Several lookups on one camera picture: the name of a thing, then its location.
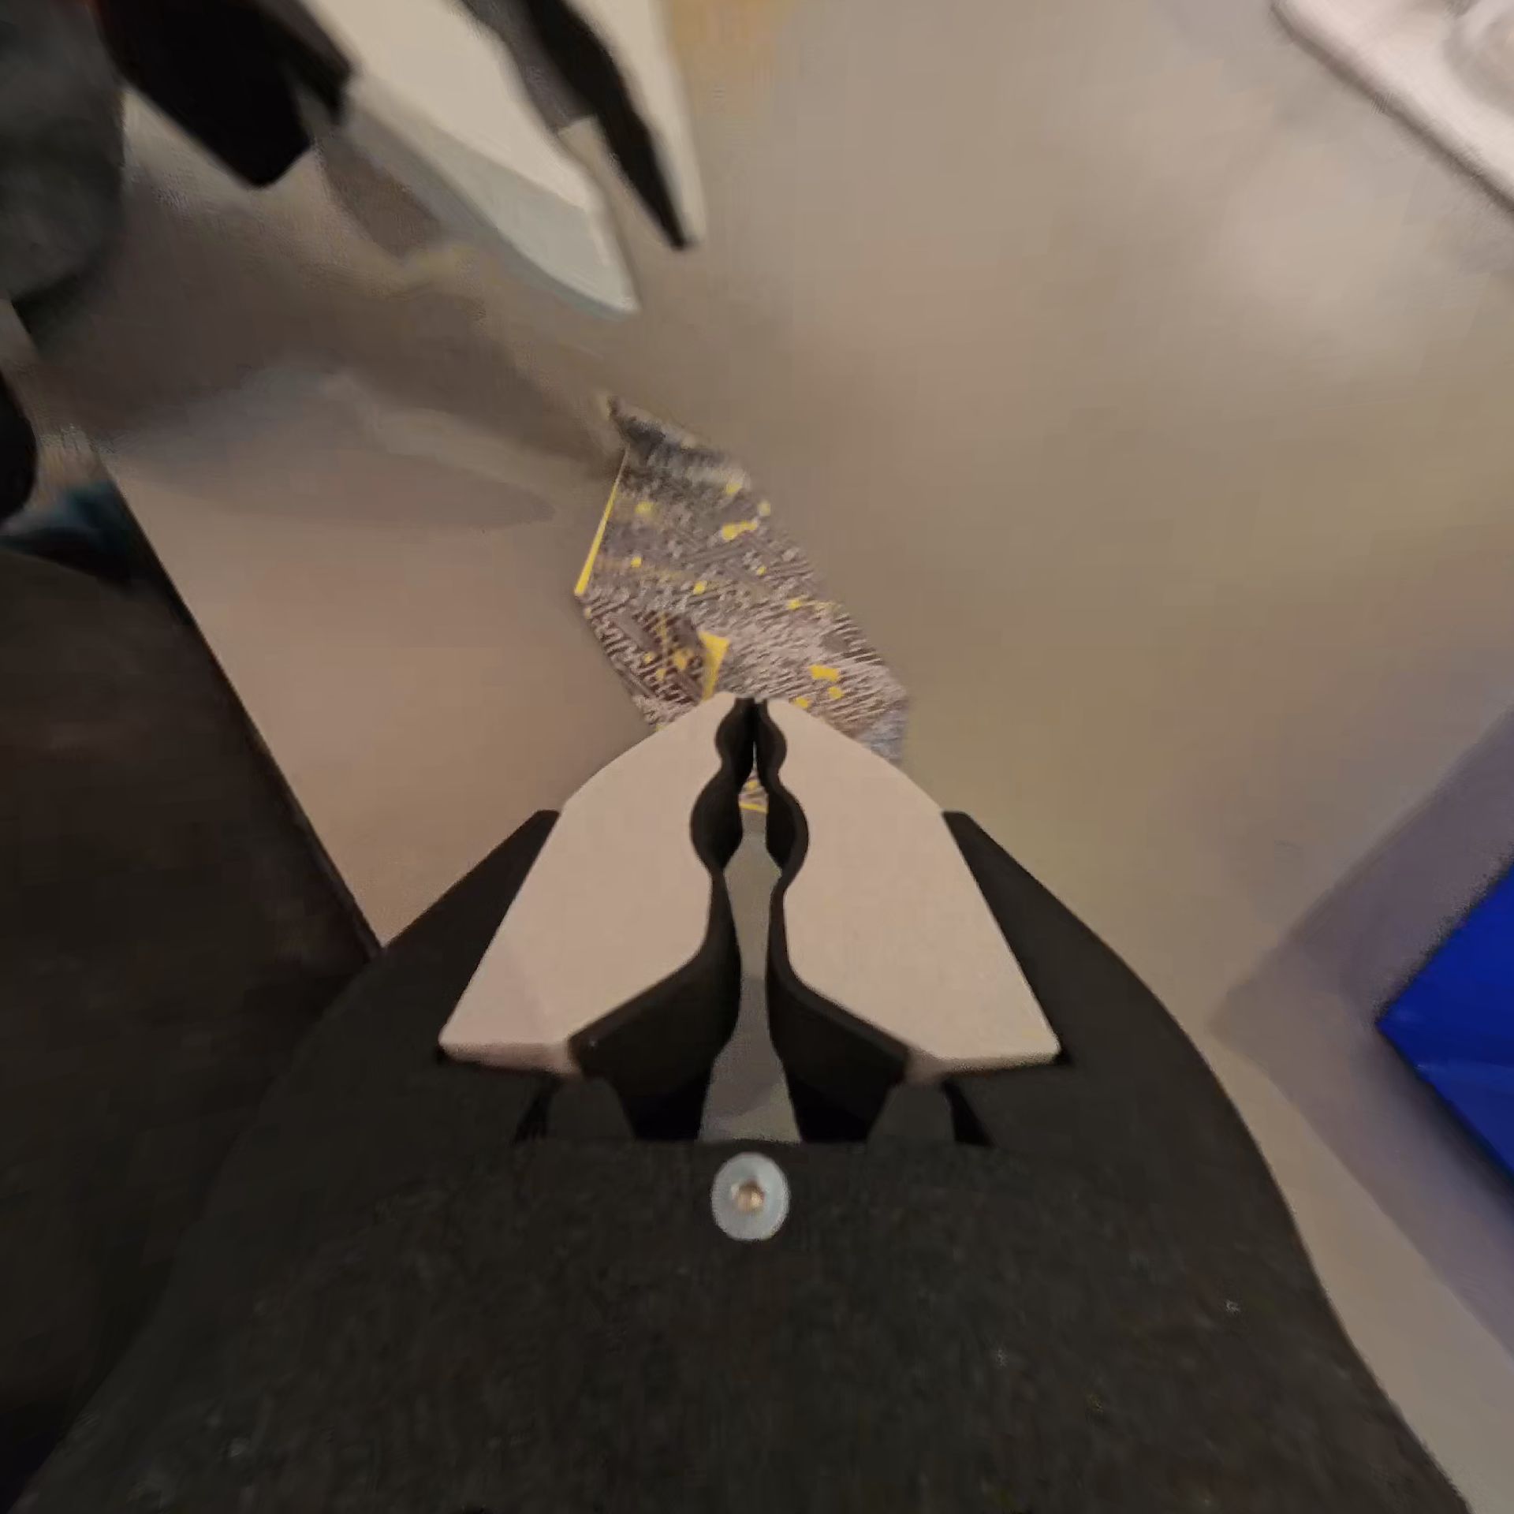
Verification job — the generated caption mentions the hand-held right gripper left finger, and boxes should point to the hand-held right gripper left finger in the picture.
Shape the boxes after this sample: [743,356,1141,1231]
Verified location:
[437,695,756,1143]

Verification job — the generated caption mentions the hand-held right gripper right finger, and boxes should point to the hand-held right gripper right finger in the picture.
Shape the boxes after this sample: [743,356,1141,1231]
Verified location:
[757,697,1063,1143]

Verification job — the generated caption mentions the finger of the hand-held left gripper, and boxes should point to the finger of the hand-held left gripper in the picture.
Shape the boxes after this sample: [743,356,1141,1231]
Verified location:
[461,0,710,252]
[295,0,644,318]

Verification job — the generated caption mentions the black patterned origami paper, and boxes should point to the black patterned origami paper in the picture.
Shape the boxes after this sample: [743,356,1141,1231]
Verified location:
[573,395,910,818]

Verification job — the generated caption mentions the person's grey sweater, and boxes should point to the person's grey sweater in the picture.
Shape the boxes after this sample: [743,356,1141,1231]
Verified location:
[0,0,128,312]

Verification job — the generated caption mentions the person's dark trousers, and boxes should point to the person's dark trousers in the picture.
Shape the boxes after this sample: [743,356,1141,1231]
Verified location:
[0,365,384,1514]

